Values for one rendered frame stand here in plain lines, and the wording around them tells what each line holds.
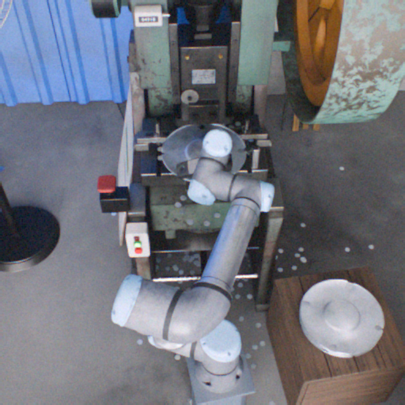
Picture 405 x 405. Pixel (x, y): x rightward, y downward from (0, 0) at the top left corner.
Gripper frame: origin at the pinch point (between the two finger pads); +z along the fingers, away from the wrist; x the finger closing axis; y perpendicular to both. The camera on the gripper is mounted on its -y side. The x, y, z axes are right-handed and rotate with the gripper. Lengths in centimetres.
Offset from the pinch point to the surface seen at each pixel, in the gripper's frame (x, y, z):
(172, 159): 10.6, -10.0, 6.2
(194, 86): 27.2, -1.4, -13.2
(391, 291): -34, 83, 72
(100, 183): 3.2, -34.0, 5.1
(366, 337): -53, 52, 21
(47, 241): 2, -70, 85
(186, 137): 20.1, -4.4, 10.7
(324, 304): -40, 41, 27
